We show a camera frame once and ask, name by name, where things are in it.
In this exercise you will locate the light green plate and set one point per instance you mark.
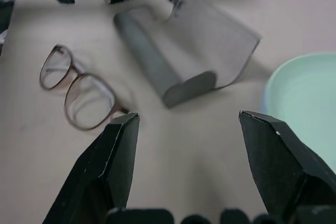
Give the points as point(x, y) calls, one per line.
point(304, 95)

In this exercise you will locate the brown frame eyeglasses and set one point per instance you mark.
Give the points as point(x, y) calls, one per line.
point(78, 87)

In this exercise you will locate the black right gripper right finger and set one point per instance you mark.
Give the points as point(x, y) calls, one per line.
point(275, 161)

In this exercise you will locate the grey open glasses case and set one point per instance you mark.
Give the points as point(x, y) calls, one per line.
point(168, 51)

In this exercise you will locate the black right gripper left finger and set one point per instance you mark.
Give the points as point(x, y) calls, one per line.
point(105, 161)

